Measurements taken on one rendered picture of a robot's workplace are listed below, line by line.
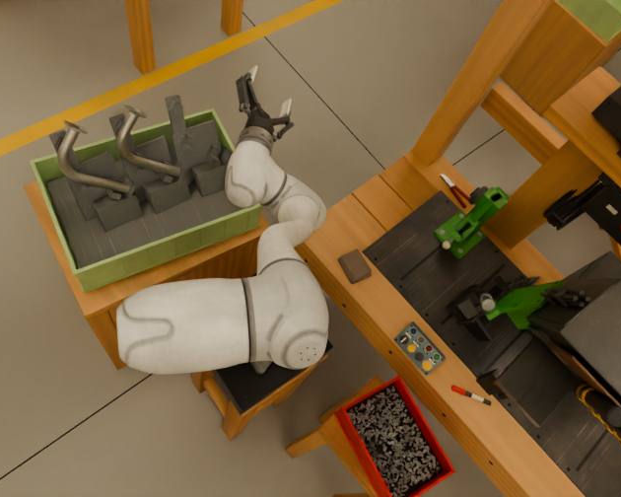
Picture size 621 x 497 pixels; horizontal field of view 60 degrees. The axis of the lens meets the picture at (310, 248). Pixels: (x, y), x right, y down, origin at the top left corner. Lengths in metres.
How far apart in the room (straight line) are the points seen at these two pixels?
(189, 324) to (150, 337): 0.06
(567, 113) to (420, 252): 0.67
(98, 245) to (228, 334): 1.11
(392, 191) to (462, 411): 0.80
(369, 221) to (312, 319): 1.16
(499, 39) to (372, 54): 2.05
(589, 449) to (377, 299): 0.81
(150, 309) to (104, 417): 1.78
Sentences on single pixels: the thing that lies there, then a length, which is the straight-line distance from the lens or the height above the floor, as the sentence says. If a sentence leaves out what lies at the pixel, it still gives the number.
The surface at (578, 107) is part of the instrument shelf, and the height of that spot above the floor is 1.54.
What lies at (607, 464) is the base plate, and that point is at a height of 0.90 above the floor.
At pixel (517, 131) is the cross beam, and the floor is 1.22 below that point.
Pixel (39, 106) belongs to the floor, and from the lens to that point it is 3.29.
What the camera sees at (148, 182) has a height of 0.91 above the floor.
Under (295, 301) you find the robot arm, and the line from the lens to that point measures 0.82.
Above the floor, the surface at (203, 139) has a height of 0.98.
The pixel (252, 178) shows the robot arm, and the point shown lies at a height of 1.43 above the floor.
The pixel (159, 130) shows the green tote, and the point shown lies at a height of 0.94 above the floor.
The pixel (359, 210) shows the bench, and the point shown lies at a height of 0.88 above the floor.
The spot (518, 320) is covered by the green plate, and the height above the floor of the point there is 1.13.
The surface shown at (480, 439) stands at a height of 0.90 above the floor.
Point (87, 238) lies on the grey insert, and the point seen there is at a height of 0.85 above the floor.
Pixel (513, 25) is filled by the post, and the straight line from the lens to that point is 1.69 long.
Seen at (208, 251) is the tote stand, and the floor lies 0.79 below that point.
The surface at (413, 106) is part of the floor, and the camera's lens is 3.53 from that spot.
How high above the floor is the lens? 2.52
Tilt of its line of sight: 63 degrees down
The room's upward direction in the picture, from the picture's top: 24 degrees clockwise
